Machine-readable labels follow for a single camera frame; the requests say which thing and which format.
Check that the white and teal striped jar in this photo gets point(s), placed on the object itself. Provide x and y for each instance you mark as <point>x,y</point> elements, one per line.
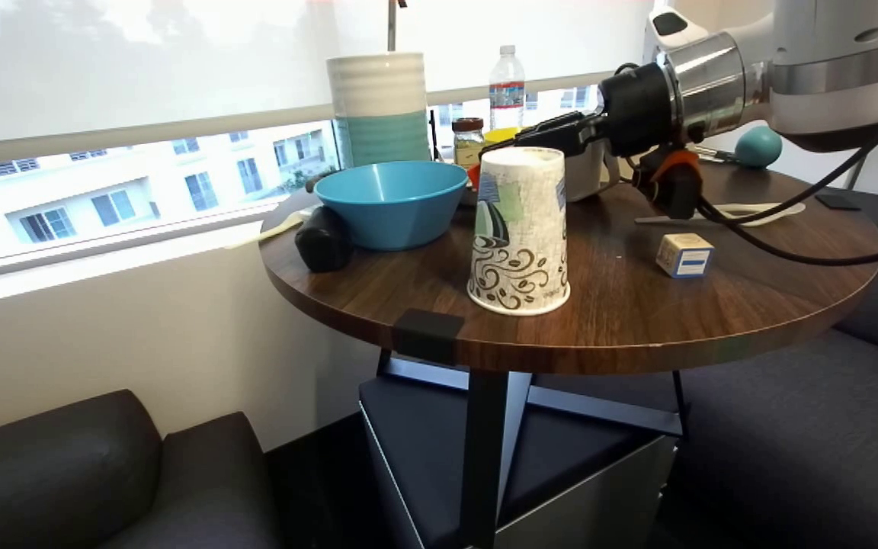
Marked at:
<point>378,101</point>

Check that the black metal table base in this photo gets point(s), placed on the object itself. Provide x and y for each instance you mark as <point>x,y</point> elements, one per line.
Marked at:
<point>483,459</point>

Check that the dark grey fabric sofa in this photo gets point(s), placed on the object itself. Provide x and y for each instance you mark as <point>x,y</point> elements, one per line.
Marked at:
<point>816,437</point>

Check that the yellow plate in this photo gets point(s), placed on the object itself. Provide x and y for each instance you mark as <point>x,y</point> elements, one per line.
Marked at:
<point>500,134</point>

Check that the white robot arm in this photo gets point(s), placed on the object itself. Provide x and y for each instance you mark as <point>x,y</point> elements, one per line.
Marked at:
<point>837,70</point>

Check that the small white cardboard box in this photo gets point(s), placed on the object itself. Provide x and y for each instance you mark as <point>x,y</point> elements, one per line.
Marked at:
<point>685,254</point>

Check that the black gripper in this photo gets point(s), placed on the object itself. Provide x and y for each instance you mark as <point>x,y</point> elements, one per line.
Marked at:
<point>639,111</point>

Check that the blue plastic bowl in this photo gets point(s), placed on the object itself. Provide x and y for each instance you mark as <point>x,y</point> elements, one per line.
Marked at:
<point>388,209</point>

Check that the small black object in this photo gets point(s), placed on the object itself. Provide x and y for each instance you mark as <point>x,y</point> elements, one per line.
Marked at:
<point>322,243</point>

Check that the clear plastic water bottle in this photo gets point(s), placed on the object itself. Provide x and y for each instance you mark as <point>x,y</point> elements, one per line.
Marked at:
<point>506,92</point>

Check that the printed white paper cup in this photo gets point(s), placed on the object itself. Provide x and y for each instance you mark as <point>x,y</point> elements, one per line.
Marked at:
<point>520,233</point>

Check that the thin metal rod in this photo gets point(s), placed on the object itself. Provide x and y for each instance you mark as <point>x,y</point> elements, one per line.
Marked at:
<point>395,25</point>

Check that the white roller blind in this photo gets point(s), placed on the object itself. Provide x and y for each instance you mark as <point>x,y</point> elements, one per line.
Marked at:
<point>154,61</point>

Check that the onion salt glass jar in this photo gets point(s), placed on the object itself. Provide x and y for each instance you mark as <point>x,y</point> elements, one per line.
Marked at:
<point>466,142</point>

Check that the pale wooden spoon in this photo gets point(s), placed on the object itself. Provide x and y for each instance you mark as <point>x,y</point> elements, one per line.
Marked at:
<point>764,210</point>

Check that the black leather sofa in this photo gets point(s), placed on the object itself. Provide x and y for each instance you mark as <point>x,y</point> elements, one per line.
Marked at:
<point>53,478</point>

